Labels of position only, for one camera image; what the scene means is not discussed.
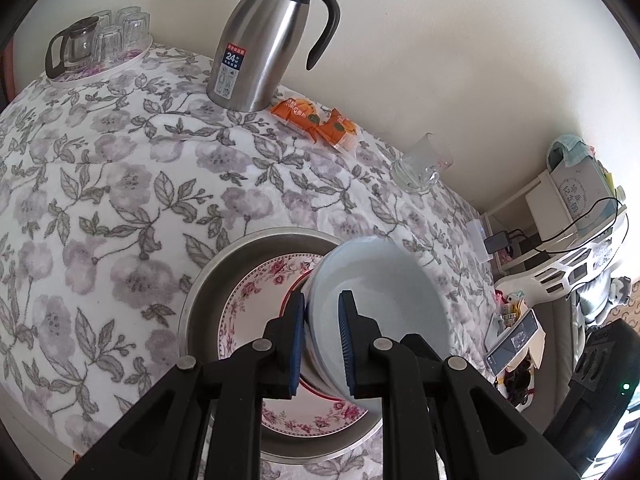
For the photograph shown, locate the pale blue round bowl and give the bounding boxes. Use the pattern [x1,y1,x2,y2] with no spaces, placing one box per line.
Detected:
[303,236,451,401]

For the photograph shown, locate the large stainless steel basin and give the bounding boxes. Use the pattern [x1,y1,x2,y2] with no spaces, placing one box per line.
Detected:
[178,228,382,465]

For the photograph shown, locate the strawberry pattern bowl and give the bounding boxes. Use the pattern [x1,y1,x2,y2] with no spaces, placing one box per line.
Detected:
[280,274,345,400]

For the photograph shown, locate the pink floral plate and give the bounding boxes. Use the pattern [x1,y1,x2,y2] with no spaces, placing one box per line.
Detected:
[207,252,367,439]

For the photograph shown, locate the smartphone on stand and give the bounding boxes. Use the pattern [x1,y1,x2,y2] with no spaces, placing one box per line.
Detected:
[485,309,546,376]

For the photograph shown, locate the white power strip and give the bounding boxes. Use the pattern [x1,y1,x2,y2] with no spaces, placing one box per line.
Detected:
[466,219,491,263]

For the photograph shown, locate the black power adapter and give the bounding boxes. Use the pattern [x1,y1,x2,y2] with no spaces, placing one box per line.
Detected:
[484,231,513,255]

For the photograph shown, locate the white shelf unit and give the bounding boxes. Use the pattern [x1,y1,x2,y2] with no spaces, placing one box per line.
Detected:
[479,134,632,302]

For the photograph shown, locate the clear glass mug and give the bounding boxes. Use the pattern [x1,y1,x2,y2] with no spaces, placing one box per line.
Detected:
[390,132,454,193]

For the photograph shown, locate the orange snack packet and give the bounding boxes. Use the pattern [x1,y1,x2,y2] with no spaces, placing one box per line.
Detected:
[316,108,359,153]
[270,98,320,133]

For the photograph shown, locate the floral fleece tablecloth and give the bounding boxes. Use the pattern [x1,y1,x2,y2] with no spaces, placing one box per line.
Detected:
[1,44,496,453]

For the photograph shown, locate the stainless steel thermos jug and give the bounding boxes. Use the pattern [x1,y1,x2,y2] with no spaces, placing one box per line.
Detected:
[206,0,341,112]

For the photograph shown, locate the upturned small glass cup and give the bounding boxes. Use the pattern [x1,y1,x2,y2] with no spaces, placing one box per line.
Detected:
[92,25,122,67]

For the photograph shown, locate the glass teapot black handle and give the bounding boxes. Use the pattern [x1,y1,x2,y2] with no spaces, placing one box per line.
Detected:
[44,16,99,79]

